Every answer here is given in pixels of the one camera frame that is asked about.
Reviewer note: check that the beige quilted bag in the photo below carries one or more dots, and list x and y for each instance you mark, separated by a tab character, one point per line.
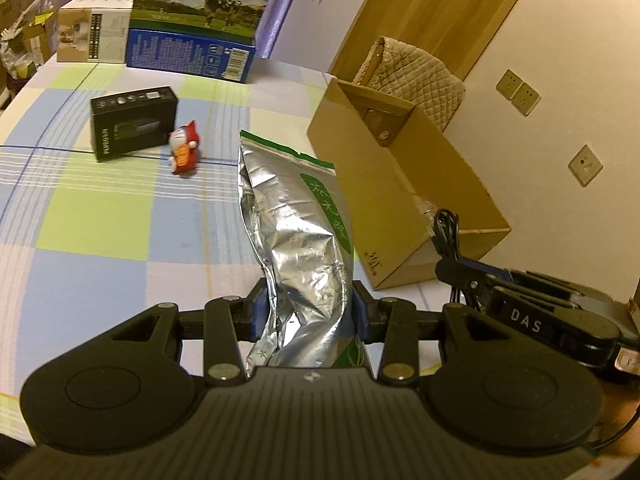
414	75

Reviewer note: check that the brown cardboard box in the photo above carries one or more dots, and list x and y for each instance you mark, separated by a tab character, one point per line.
396	170

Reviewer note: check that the silver foil tea pouch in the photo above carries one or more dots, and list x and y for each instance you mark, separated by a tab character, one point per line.
298	224

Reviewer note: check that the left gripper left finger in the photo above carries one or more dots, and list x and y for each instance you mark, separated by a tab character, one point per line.
258	298

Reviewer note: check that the wooden door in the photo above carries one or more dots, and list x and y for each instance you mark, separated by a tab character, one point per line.
455	31

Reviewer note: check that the blue milk carton box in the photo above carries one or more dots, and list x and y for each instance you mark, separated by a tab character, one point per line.
208	38

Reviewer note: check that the wall power socket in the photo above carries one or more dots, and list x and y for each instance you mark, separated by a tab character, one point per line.
585	166

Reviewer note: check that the red Doraemon figurine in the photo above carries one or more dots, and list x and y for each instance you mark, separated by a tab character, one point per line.
184	143

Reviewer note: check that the black product box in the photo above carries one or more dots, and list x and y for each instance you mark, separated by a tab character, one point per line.
131	121

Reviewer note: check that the cardboard box with tissues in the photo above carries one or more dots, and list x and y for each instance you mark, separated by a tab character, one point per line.
26	38

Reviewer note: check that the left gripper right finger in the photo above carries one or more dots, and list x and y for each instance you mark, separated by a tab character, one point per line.
367	317

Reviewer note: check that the white small carton box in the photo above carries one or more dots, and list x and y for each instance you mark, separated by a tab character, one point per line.
93	31

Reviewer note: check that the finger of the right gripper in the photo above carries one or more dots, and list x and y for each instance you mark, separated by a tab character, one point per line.
467	278

